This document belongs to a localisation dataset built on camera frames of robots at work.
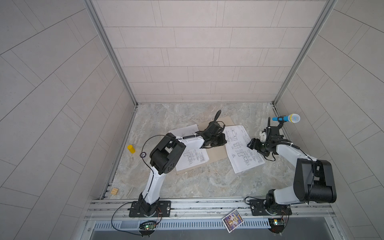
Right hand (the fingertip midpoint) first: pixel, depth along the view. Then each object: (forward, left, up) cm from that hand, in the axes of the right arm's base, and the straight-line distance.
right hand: (251, 145), depth 91 cm
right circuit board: (-39, -1, -4) cm, 40 cm away
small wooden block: (-21, +77, 0) cm, 80 cm away
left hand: (+3, +13, +3) cm, 13 cm away
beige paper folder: (-4, +23, -1) cm, 23 cm away
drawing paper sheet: (-3, +36, -1) cm, 37 cm away
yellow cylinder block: (+2, +74, +2) cm, 74 cm away
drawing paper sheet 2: (-6, +8, -2) cm, 10 cm away
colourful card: (-37, +19, -1) cm, 41 cm away
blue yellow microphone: (+2, -17, +22) cm, 28 cm away
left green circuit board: (-37, +57, +1) cm, 68 cm away
